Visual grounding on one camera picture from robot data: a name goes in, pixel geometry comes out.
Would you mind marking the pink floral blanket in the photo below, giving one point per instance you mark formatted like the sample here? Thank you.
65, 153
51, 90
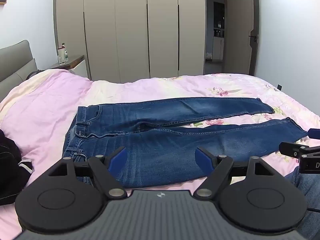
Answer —
50, 105

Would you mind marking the hallway cabinet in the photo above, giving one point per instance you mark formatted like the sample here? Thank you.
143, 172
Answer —
218, 30

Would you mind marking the black garment with white stripes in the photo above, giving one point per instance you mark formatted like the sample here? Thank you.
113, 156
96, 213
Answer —
10, 170

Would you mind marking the blue denim pants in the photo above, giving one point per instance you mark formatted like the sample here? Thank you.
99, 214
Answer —
162, 140

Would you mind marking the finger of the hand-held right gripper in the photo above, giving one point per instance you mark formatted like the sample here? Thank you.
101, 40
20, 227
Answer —
315, 133
291, 148

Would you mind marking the beige wardrobe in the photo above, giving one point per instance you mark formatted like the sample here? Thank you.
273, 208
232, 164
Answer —
130, 30

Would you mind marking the white bottle with green label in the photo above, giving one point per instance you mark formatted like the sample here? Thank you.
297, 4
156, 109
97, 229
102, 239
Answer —
66, 55

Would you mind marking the grey room door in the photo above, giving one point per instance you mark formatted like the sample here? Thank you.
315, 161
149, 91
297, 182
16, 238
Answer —
240, 32

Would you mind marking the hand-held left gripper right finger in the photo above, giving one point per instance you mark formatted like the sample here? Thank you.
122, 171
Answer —
202, 157

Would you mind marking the grey padded headboard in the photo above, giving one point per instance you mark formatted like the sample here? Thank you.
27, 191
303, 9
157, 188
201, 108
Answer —
15, 65

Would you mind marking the person's leg in jeans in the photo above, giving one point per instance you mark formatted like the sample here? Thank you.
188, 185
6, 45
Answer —
308, 195

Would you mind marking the bedside table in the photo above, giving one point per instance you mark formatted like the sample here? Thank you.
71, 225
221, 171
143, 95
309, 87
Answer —
75, 63

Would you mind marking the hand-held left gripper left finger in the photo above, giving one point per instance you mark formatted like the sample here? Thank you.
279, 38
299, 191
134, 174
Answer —
118, 160

